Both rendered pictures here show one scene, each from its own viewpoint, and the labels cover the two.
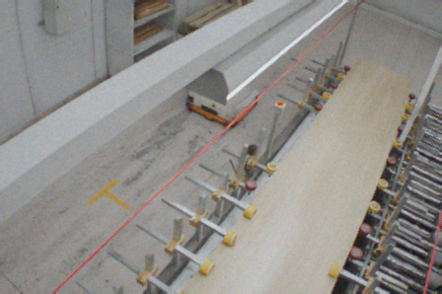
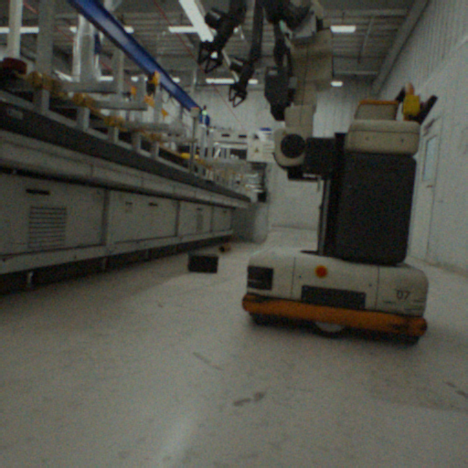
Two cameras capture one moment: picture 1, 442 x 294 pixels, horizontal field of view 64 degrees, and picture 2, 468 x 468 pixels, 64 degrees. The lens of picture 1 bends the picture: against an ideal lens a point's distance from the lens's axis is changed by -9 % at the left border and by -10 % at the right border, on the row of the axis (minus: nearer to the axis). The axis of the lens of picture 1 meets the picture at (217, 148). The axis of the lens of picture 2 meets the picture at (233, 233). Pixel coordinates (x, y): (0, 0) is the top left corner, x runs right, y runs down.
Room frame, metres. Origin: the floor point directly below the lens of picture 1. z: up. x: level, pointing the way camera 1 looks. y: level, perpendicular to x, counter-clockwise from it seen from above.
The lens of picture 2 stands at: (5.49, -0.85, 0.42)
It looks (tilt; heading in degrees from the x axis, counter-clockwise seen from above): 3 degrees down; 165
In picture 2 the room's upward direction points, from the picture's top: 5 degrees clockwise
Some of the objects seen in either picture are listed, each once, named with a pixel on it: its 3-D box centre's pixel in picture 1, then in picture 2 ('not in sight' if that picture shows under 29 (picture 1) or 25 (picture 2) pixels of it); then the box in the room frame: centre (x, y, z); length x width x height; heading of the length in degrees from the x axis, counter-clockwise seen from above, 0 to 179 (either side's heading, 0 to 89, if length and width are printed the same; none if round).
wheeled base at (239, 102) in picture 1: (223, 98); (328, 281); (3.99, 0.02, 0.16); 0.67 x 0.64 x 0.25; 64
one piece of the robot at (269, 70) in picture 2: not in sight; (281, 90); (3.87, -0.24, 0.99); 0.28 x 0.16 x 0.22; 154
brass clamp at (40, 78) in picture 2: not in sight; (47, 84); (3.98, -1.17, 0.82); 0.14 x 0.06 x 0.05; 154
